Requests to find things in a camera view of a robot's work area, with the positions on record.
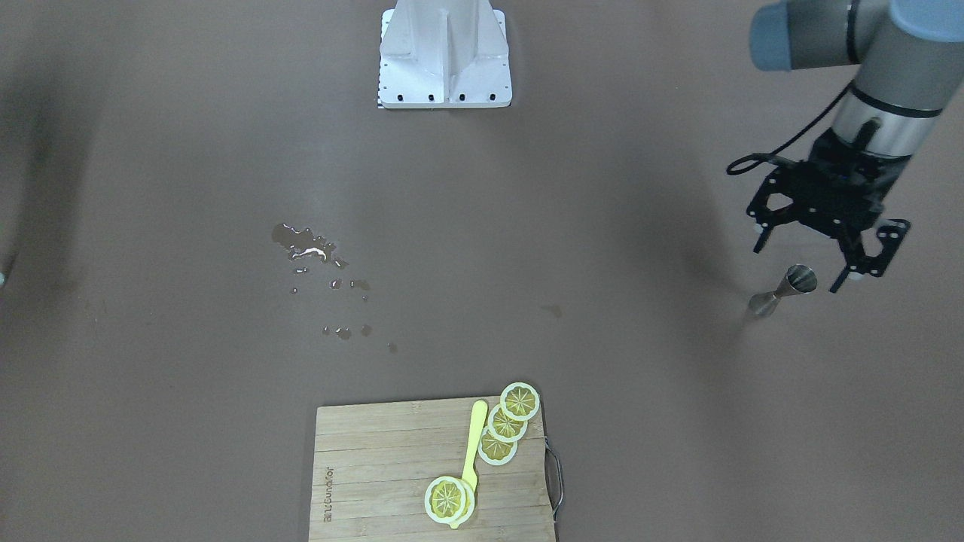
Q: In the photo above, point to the yellow plastic spoon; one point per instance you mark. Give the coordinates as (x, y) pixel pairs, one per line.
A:
(469, 478)

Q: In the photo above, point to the lemon slice middle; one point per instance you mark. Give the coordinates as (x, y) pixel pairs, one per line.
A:
(504, 428)

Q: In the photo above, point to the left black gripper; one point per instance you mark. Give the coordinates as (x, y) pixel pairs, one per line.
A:
(868, 210)

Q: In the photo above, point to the brown table mat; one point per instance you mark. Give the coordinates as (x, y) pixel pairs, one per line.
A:
(209, 229)

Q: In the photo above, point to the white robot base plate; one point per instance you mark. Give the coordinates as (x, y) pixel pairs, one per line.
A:
(444, 55)

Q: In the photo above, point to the steel measuring jigger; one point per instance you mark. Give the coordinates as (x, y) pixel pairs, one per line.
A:
(798, 279)

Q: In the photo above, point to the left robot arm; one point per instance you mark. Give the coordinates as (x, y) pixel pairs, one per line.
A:
(909, 56)

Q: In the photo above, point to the wooden cutting board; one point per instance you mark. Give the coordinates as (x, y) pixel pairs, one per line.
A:
(373, 462)

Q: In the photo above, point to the lemon slice on spoon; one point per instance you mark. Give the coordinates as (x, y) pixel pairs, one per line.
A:
(449, 501)

